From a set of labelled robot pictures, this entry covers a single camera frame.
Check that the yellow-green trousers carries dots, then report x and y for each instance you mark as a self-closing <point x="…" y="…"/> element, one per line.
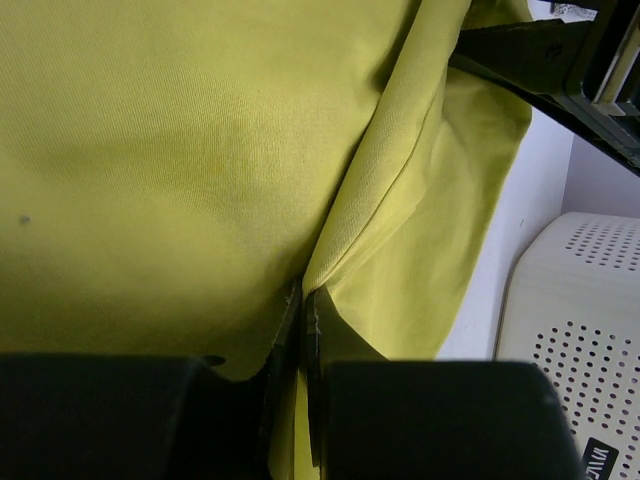
<point x="171" y="169"/>

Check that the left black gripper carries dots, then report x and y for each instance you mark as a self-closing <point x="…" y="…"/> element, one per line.
<point x="595" y="63"/>

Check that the cream perforated laundry basket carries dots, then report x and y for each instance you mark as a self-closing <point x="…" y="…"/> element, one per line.
<point x="572" y="309"/>

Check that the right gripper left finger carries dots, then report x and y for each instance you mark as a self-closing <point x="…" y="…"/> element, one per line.
<point x="74" y="416"/>

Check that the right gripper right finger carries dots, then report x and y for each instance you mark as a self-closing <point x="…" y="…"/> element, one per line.
<point x="375" y="418"/>

